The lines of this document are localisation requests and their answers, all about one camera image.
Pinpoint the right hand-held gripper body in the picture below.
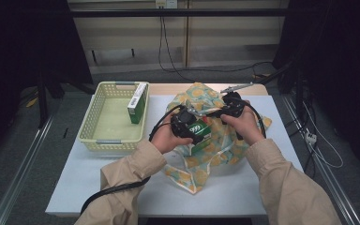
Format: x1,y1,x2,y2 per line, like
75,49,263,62
219,82,255,119

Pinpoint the black horizontal bar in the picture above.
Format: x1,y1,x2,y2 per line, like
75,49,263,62
69,8,290,18

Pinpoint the black hanging wall cable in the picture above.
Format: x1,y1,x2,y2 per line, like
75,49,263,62
157,6,276,83

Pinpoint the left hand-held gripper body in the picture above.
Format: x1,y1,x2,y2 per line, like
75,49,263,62
169,106,201,140

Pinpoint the aluminium floor rail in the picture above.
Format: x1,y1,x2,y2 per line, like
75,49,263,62
280,93,360,225
0,113,59,225

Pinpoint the square green white box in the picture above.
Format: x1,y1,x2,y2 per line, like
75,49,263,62
187,121,214,156

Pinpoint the left hand-held gripper cable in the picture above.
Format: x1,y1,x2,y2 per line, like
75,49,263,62
80,104,186,217

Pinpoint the person's right hand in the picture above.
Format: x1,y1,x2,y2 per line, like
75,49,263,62
219,99,265,146

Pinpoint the hand-held gripper cable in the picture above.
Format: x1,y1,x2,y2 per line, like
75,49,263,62
231,97,267,140
80,104,186,217

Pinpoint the person's left hand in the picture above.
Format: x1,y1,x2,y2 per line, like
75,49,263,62
149,120,195,155

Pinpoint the orange print fabric bag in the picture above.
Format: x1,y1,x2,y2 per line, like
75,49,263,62
162,82,273,195

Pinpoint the white board sheet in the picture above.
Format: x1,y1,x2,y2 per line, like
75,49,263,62
45,94,322,218

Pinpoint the right hand-held gripper cable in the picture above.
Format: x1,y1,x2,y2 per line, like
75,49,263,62
231,97,267,140

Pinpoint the tall green white box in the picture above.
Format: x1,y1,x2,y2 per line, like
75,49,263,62
126,82,148,125

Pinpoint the cream plastic basket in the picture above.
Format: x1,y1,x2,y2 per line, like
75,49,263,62
77,81,150,154

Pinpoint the dark curtain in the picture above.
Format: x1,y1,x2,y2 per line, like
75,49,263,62
273,0,360,179
0,0,94,167

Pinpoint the black metal stand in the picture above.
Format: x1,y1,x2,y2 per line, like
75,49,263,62
37,70,97,129
259,60,308,120

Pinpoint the white wall socket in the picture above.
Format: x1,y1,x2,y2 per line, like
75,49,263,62
155,0,178,9

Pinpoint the white power strip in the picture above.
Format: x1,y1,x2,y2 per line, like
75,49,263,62
305,131,318,144

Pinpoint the white floor cable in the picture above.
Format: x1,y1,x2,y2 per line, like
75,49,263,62
303,102,345,170

